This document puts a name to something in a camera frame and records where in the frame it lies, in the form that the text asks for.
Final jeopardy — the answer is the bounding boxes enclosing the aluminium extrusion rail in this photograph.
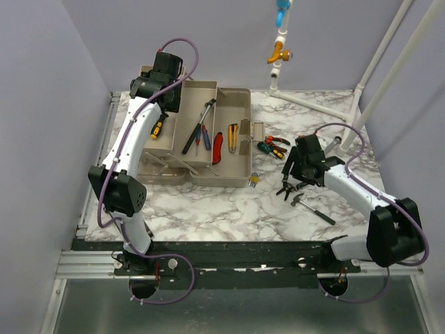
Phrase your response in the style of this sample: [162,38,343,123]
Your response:
[55,248,119,279]

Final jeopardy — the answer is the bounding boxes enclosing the black yellow screwdriver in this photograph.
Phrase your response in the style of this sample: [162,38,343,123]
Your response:
[150,113,169,139]
[271,149,284,159]

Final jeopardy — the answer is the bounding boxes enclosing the small claw hammer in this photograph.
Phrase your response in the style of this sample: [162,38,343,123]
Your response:
[291,193,336,225]

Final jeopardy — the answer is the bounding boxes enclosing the blue pipe valve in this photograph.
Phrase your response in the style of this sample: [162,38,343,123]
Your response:
[275,0,293,28]

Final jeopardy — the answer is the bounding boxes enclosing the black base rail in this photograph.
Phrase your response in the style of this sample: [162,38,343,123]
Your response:
[71,238,406,289]

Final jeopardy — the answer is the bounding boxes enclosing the yellow utility knife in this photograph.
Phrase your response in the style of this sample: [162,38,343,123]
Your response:
[228,123,238,153]

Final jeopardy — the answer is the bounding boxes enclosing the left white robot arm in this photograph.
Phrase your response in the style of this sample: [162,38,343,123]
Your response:
[88,51,183,275]

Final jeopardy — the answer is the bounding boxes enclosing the green handled screwdriver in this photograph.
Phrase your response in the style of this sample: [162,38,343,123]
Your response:
[257,142,277,154]

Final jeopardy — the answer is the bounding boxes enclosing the white PVC pipe frame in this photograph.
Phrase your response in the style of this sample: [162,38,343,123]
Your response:
[269,0,445,156]

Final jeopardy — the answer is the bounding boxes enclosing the red folding knife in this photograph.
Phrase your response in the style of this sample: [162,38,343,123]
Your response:
[212,132,223,165]

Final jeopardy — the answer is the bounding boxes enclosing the yellow hex key set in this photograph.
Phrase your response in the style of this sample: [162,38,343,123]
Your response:
[248,173,259,188]

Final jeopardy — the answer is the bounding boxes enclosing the small black pliers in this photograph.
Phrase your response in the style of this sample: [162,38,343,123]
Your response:
[275,182,305,201]

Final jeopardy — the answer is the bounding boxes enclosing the blue handled screwdriver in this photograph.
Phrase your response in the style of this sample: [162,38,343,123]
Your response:
[202,125,211,151]

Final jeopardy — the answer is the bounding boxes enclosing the small red screwdriver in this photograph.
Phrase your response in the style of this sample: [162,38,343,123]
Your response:
[195,126,202,156]

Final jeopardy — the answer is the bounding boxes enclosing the silver combination wrench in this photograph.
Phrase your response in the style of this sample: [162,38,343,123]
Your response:
[324,136,342,154]

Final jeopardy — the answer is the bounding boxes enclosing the orange brass tap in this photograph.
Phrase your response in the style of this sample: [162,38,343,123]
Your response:
[267,41,293,64]

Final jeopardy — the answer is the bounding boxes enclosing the orange black pliers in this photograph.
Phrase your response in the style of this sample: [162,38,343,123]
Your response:
[265,136,291,152]

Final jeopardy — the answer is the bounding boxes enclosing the beige plastic tool box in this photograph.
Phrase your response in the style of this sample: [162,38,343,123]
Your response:
[136,80,265,188]

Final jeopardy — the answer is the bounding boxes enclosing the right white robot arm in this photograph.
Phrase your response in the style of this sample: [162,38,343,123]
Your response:
[282,134,427,273]

